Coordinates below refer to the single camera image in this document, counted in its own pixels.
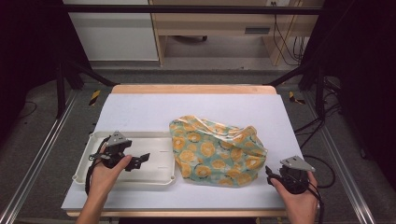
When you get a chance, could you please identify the thin black floor cable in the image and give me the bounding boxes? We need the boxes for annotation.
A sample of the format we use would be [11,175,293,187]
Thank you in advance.
[18,100,38,119]

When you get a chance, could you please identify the orange print cloth bag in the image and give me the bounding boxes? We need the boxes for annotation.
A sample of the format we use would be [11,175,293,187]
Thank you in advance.
[168,115,269,189]

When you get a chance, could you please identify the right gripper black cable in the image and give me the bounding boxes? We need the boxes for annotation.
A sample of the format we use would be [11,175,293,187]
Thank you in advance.
[303,154,337,224]

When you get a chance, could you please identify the black hanging desk cables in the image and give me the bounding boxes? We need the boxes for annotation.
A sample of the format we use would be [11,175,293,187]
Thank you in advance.
[271,1,307,66]

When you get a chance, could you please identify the black yellow tape piece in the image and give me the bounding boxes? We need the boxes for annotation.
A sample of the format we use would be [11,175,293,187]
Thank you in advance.
[288,91,306,105]
[88,89,102,107]

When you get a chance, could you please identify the aluminium floor rail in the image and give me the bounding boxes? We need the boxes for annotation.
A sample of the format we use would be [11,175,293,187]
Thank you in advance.
[303,91,376,224]
[0,90,78,224]

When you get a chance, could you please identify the black floor cables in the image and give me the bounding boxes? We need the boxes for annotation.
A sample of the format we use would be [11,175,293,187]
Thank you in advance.
[293,77,342,149]

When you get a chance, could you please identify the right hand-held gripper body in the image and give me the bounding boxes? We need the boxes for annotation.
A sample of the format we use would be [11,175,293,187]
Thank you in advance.
[275,155,316,195]

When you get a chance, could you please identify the person's right hand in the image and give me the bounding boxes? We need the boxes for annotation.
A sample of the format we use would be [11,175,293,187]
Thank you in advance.
[270,170,320,224]

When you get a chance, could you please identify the person's left hand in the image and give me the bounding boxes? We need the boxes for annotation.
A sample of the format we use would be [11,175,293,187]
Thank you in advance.
[89,146,134,196]

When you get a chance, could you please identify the black curtain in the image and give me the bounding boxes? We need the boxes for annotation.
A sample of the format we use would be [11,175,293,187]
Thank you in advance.
[300,0,396,183]
[0,0,92,139]

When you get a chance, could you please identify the black metal frame strut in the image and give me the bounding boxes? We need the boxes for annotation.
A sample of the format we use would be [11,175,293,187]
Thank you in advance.
[55,59,118,119]
[265,62,327,118]

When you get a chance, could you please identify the black horizontal frame bar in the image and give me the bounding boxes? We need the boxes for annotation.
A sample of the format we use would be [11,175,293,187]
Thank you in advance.
[60,4,323,15]

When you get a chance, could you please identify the white cabinet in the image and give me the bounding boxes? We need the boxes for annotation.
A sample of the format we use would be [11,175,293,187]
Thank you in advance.
[64,0,160,63]

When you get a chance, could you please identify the light wooden desk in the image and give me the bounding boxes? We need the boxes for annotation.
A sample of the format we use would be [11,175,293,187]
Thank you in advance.
[148,0,325,67]

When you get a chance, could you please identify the white table sheet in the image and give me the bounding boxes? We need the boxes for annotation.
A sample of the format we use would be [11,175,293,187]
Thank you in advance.
[61,92,304,211]

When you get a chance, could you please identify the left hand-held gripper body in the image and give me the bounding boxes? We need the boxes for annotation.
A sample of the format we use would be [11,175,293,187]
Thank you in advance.
[89,130,134,171]

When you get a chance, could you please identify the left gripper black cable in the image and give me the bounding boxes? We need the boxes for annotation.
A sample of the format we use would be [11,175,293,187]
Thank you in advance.
[84,135,112,196]

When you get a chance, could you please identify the white plastic tray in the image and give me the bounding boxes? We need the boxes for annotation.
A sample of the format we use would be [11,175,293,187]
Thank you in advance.
[72,130,177,187]

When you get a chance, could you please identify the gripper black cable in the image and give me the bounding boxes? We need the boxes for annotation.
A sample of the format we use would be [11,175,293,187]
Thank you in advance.
[84,135,112,196]
[303,154,337,224]

